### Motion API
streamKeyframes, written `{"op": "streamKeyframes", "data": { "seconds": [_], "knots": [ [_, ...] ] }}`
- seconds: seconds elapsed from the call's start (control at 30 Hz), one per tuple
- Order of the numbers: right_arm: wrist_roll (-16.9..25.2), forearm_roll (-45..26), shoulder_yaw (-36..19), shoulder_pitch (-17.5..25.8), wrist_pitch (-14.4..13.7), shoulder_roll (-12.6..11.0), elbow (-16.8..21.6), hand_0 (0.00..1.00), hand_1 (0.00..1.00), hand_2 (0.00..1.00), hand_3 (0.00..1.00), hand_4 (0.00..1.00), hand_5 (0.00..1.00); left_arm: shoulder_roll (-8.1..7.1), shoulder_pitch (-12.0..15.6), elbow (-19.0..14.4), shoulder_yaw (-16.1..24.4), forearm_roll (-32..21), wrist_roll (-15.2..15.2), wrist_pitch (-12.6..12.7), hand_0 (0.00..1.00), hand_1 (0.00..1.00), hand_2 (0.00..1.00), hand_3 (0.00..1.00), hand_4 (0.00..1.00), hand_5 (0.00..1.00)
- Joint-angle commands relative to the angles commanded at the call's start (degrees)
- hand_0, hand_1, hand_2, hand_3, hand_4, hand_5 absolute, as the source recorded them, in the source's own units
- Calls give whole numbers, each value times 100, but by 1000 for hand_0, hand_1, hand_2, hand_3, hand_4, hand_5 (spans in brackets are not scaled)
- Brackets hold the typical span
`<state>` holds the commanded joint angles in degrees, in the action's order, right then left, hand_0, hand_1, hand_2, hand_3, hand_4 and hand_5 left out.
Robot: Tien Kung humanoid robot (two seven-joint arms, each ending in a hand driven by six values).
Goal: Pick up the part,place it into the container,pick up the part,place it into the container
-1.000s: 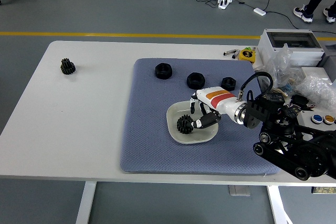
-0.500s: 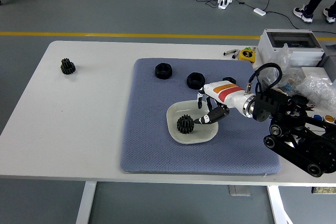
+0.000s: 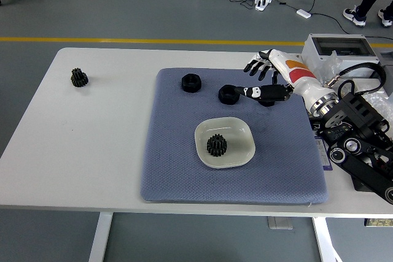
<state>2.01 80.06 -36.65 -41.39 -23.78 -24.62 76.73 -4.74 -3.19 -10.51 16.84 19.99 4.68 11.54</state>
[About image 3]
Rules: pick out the grey metal case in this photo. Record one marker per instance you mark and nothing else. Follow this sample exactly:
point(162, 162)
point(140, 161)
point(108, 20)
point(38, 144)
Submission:
point(387, 59)

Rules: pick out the clear plastic bag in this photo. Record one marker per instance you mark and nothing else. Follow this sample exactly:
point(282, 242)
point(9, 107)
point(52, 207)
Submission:
point(330, 65)

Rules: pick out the black double gear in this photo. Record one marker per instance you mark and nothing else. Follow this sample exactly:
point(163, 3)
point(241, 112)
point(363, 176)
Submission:
point(80, 78)

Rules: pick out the large black hex nut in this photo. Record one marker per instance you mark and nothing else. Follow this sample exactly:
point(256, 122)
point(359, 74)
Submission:
point(226, 95)
point(191, 83)

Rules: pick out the small black gear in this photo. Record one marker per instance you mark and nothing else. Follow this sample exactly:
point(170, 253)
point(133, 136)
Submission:
point(216, 140)

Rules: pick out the white power adapter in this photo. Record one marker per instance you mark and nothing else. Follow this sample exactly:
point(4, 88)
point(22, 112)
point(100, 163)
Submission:
point(303, 13)

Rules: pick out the white cardboard box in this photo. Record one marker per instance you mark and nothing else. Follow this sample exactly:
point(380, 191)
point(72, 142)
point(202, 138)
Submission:
point(373, 83)

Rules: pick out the small black hex nut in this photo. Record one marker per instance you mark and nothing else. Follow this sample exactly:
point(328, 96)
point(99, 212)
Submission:
point(267, 103)

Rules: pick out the blue-grey textured mat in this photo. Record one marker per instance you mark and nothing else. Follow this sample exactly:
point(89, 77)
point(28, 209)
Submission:
point(172, 167)

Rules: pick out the white square dish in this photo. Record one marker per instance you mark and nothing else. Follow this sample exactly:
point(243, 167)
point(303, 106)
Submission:
point(239, 151)

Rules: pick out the grey electrical enclosure box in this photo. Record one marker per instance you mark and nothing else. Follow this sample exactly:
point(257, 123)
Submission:
point(337, 41)

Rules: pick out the white table leg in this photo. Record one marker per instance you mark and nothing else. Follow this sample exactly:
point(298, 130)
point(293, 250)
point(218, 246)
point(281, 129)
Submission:
point(99, 237)
point(325, 240)

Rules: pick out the white power strip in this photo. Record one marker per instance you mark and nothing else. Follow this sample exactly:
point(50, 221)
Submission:
point(263, 2)

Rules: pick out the bubble wrap bag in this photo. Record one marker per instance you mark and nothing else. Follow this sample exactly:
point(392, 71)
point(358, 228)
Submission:
point(380, 104)

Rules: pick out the purple-edged label card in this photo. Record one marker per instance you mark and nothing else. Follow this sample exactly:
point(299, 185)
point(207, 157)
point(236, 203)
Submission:
point(322, 151)

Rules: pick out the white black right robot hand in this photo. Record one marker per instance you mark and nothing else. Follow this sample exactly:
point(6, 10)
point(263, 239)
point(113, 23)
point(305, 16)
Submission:
point(301, 81)

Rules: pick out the green under-table module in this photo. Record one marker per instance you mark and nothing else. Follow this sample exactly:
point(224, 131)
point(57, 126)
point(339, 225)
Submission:
point(376, 222)

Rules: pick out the large black gear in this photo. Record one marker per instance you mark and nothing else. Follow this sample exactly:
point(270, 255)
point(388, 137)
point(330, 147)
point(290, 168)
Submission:
point(216, 151)

